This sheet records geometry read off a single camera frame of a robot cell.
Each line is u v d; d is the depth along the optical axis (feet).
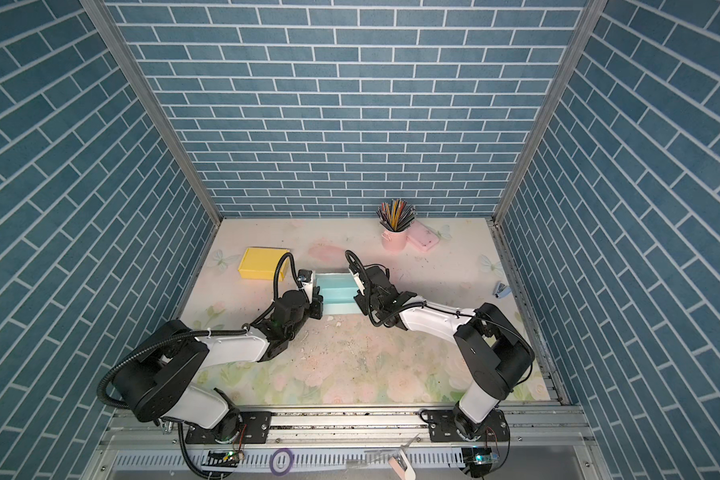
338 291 3.35
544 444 2.42
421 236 3.70
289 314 2.23
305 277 2.53
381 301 2.27
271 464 2.27
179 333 1.57
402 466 2.22
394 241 3.45
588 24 2.37
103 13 2.31
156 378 1.44
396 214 3.44
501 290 3.24
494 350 1.54
